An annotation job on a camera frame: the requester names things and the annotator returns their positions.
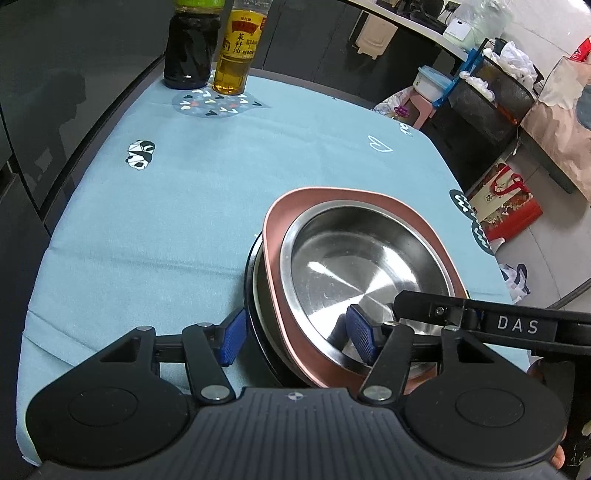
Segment red gift bag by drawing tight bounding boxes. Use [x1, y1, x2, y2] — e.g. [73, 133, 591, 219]
[465, 158, 544, 241]

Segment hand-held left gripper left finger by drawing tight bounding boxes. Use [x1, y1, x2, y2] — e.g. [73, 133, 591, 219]
[95, 307, 249, 408]

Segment white container blue lid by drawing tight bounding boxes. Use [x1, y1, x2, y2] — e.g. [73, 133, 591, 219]
[413, 65, 452, 103]

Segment blue printed tablecloth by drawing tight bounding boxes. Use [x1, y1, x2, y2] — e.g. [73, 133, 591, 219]
[16, 69, 533, 467]

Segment stainless steel bowl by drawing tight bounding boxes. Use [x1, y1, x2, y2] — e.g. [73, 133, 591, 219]
[279, 200, 456, 376]

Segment white kitchen counter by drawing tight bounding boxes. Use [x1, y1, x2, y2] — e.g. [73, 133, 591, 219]
[342, 0, 469, 61]

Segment patterned plastic bag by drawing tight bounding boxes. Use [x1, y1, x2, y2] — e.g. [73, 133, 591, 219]
[373, 87, 413, 121]

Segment pink stool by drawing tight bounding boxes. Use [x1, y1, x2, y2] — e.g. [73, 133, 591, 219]
[405, 91, 438, 131]

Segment blue and white bag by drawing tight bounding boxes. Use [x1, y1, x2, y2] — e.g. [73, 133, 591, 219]
[499, 262, 533, 304]

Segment cooking oil bottle yellow label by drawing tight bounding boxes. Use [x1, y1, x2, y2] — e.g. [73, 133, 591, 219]
[212, 0, 273, 96]

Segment black mesh rack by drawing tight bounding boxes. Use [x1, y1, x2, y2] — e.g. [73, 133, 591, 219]
[431, 38, 549, 186]

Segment white plastic bags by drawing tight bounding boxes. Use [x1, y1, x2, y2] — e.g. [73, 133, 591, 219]
[464, 41, 539, 100]

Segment beige hanging bin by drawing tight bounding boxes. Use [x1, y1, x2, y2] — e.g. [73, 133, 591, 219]
[348, 0, 400, 61]

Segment black plastic bowl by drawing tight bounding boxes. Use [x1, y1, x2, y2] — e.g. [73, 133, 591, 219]
[243, 233, 319, 387]

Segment white rice cooker plastic cover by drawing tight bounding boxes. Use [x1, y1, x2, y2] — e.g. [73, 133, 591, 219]
[443, 0, 515, 52]

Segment black countertop appliance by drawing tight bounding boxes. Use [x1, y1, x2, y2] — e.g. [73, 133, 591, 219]
[401, 0, 445, 22]

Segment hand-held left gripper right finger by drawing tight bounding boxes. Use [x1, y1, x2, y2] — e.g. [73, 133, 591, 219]
[346, 304, 496, 408]

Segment pink bowl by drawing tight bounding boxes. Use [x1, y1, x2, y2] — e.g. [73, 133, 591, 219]
[262, 186, 470, 390]

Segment dark vinegar bottle green label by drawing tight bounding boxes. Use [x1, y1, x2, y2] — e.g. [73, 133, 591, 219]
[163, 0, 227, 90]

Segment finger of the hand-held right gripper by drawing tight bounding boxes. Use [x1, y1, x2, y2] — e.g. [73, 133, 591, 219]
[393, 290, 483, 335]

